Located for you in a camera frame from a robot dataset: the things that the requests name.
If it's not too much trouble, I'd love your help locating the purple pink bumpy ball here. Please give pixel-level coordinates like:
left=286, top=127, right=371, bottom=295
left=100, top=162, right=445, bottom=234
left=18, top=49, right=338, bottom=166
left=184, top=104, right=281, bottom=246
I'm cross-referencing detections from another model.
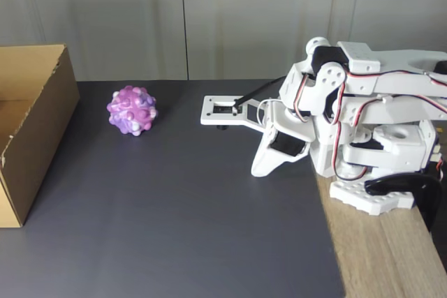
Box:
left=106, top=84, right=160, bottom=137

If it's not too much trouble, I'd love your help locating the brown cardboard box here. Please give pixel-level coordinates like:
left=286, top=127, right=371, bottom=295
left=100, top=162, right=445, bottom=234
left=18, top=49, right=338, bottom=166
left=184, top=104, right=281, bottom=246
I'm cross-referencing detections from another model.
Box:
left=0, top=43, right=81, bottom=229

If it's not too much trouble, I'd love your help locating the dark grey table mat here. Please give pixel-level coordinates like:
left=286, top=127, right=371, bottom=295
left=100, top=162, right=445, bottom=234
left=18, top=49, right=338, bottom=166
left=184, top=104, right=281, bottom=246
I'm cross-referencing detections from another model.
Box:
left=0, top=80, right=346, bottom=298

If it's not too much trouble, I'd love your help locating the black table clamp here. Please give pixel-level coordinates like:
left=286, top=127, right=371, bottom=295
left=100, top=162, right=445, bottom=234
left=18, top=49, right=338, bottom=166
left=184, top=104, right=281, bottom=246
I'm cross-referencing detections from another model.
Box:
left=364, top=172, right=444, bottom=234

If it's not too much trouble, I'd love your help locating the thin white wire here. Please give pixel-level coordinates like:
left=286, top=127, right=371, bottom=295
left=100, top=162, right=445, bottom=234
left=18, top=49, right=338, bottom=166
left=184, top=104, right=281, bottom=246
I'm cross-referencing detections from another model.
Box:
left=256, top=98, right=277, bottom=124

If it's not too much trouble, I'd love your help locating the black camera cable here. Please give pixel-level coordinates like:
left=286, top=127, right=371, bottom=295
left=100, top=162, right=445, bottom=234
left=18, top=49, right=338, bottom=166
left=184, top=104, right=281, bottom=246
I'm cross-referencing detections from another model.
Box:
left=233, top=76, right=289, bottom=107

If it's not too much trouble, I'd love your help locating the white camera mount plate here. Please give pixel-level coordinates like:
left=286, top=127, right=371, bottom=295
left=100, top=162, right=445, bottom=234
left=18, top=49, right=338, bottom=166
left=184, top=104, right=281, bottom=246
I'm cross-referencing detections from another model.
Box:
left=200, top=94, right=272, bottom=131

